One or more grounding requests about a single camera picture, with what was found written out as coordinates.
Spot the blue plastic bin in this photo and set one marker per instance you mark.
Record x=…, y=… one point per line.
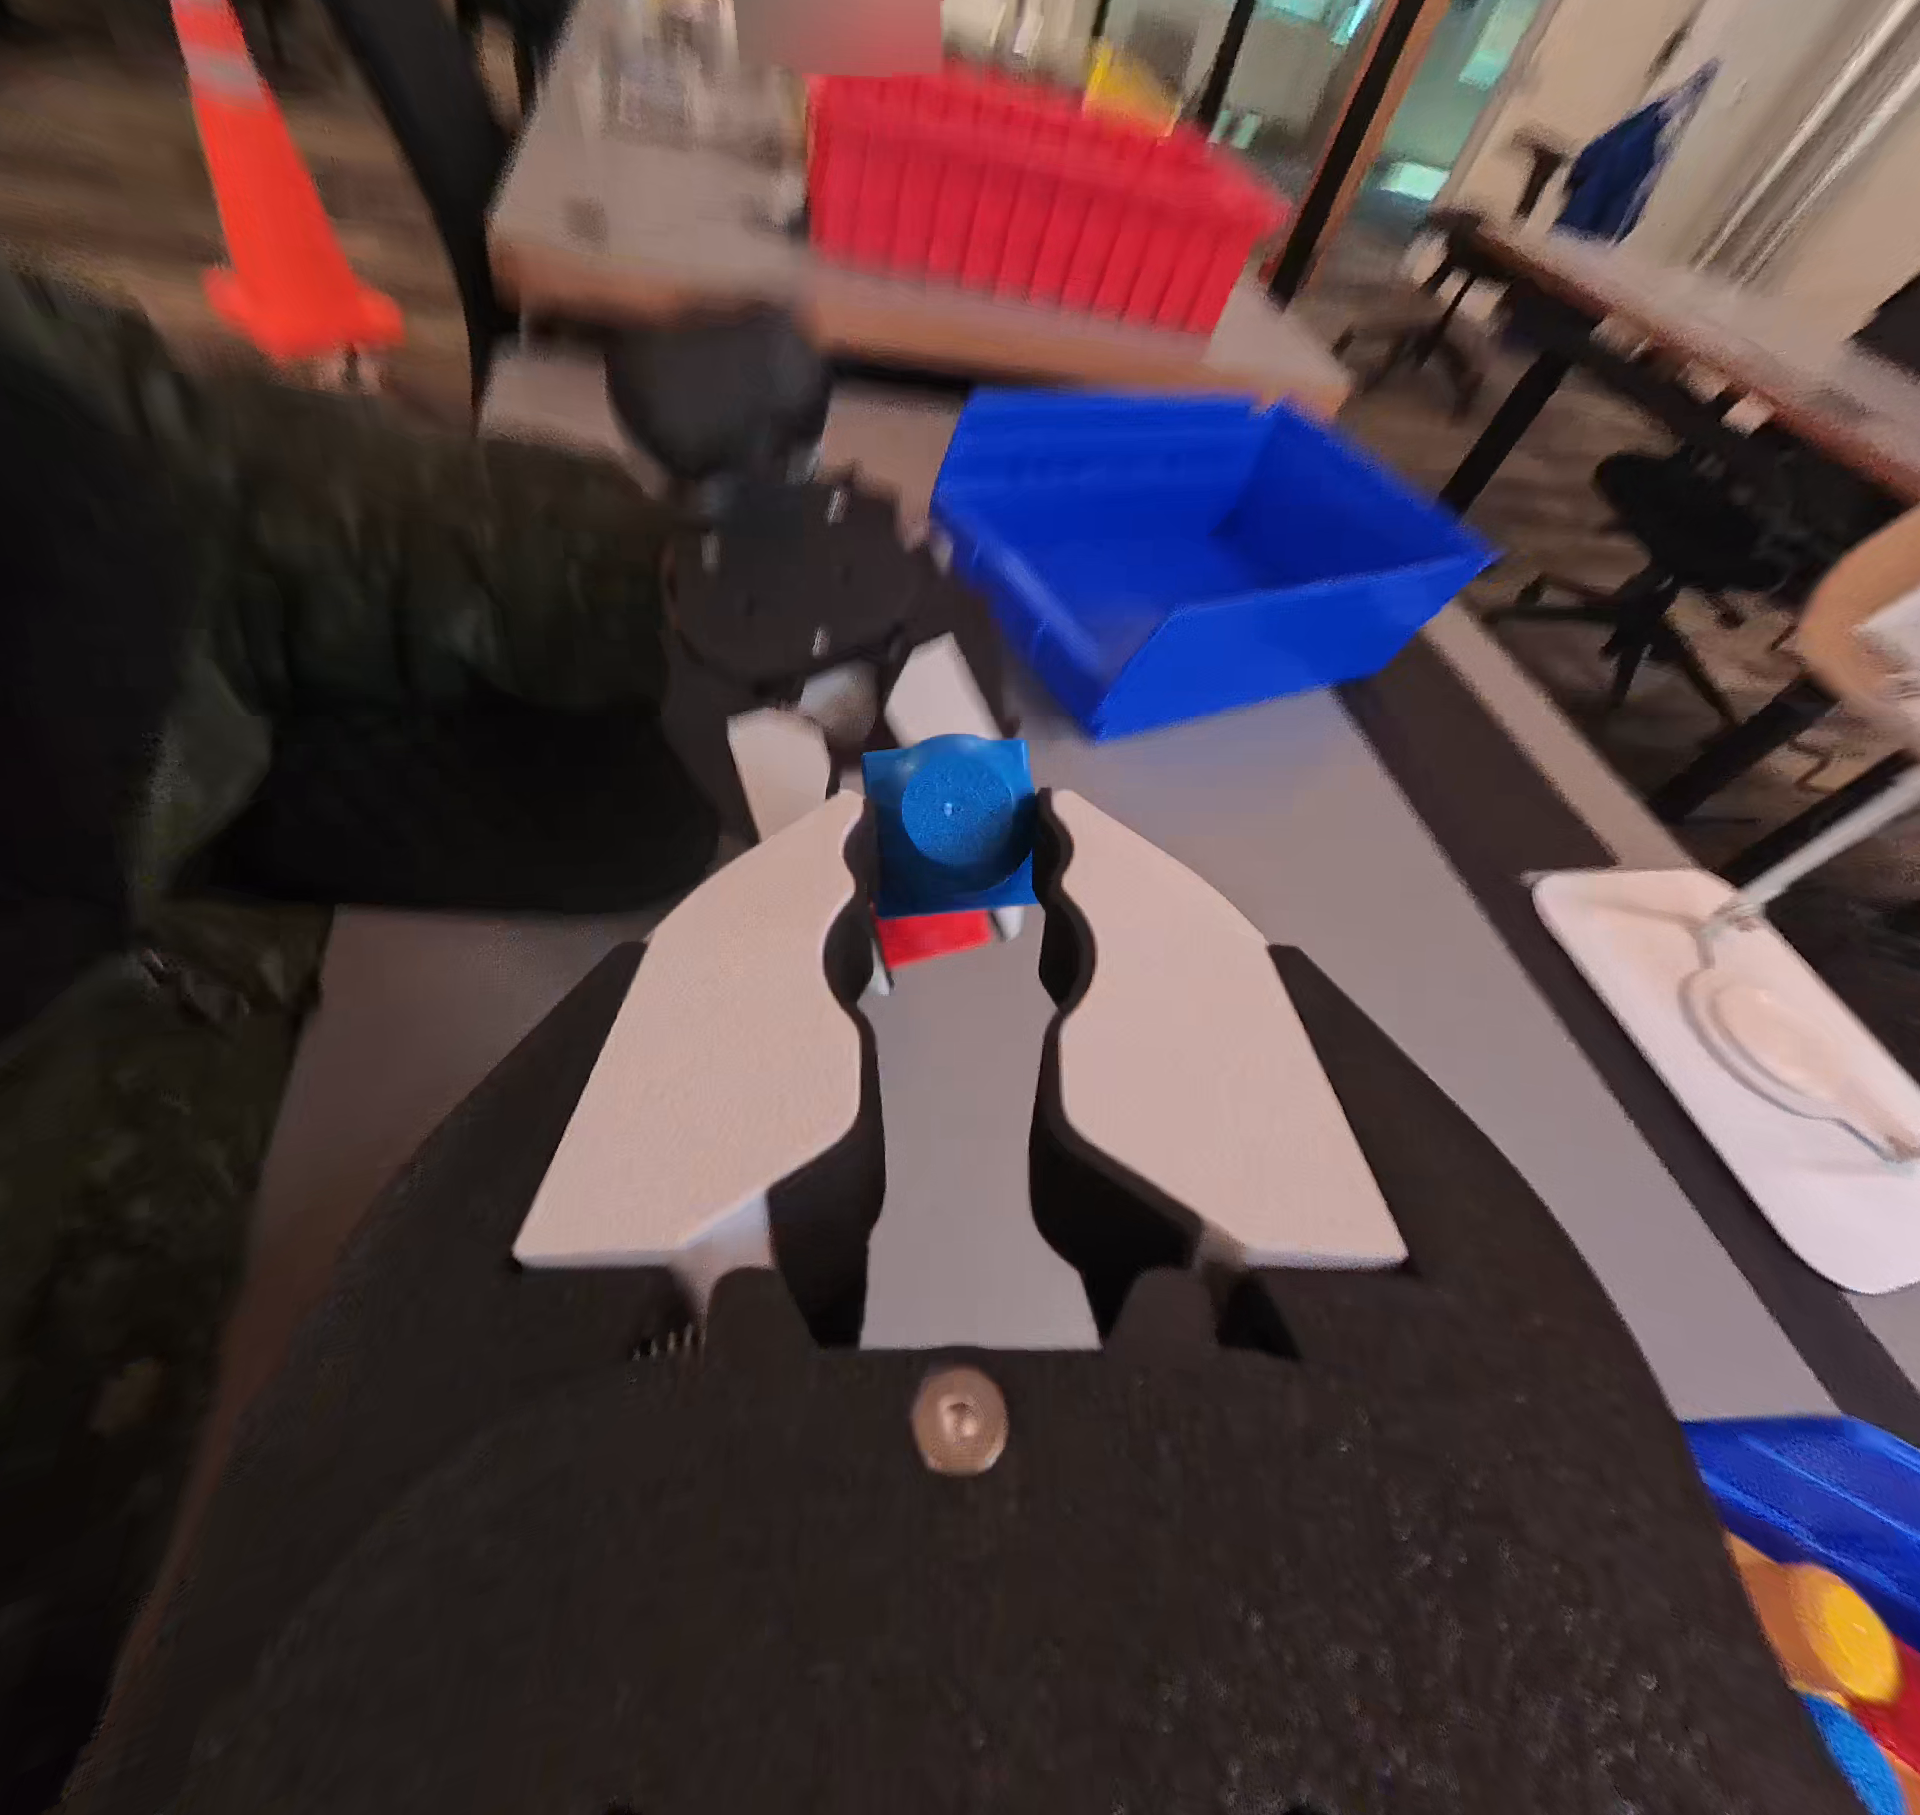
x=1799, y=1471
x=1170, y=570

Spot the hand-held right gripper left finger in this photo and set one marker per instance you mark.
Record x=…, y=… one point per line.
x=677, y=1097

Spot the clear plastic bag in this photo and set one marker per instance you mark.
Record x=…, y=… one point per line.
x=677, y=119

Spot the blue jacket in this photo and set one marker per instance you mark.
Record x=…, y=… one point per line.
x=1628, y=165

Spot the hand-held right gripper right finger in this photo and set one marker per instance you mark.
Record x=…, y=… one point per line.
x=1231, y=1097

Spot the red mega block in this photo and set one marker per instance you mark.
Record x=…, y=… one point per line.
x=929, y=938

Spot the black office chair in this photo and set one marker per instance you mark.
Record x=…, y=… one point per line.
x=1666, y=539
x=422, y=119

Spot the orange traffic cone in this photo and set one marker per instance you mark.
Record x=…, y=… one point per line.
x=271, y=194

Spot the wooden post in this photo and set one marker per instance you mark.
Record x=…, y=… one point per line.
x=1380, y=90

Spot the green fleece jacket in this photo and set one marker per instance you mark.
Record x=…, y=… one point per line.
x=119, y=1245

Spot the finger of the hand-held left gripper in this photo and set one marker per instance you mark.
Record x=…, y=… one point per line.
x=941, y=696
x=781, y=772

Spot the red plastic bin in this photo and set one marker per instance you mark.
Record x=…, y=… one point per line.
x=1021, y=209

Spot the pile of mega blocks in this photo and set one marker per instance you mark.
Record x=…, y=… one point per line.
x=1830, y=1636

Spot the blue mega block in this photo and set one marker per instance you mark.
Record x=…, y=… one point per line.
x=952, y=824

